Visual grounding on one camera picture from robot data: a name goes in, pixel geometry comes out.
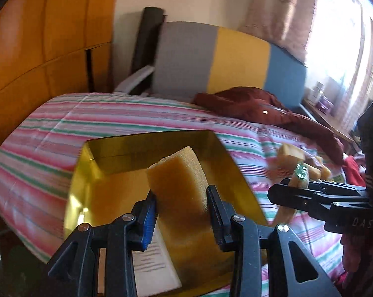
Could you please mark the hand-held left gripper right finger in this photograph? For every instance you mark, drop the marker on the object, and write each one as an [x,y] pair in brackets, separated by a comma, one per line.
[214,216]

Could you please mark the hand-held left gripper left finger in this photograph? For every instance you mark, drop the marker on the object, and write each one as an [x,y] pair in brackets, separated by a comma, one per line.
[149,222]

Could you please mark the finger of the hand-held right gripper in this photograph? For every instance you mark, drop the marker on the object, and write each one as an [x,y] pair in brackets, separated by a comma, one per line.
[294,198]
[334,188]

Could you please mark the green rice cracker packet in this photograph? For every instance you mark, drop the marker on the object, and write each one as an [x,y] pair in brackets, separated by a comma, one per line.
[299,174]

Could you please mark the gold tin box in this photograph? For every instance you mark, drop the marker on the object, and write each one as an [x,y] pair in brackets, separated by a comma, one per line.
[118,148]

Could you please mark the person's right hand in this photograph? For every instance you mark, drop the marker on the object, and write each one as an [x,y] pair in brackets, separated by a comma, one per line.
[353,253]

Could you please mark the red cloth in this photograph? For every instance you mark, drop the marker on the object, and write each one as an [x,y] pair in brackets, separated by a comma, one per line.
[354,170]

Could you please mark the white paper leaflet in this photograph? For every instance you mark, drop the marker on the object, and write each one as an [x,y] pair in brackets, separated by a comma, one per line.
[155,263]

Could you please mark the wooden bedside table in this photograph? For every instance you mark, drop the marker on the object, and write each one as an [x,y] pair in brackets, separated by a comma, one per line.
[328,120]

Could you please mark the purple container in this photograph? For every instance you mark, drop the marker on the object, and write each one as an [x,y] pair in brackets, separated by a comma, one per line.
[324,103]

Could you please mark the white box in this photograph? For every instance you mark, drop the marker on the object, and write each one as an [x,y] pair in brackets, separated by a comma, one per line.
[317,91]

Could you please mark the dark red jacket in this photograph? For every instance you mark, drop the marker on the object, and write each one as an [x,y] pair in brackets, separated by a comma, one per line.
[251,105]

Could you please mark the striped bed blanket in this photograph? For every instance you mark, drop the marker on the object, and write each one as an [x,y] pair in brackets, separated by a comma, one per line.
[50,136]

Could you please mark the grey chair armrest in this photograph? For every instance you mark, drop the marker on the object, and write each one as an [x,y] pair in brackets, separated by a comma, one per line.
[133,79]

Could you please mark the bright window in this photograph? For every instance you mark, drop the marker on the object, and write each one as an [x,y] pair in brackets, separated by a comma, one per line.
[344,37]

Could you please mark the black rolled mat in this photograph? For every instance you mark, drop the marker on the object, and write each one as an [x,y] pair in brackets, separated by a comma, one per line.
[146,37]

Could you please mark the patterned curtain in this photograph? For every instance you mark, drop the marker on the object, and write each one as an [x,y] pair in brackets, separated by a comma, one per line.
[276,6]

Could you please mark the wooden wardrobe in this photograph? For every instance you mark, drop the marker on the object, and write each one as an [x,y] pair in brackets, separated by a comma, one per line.
[35,37]

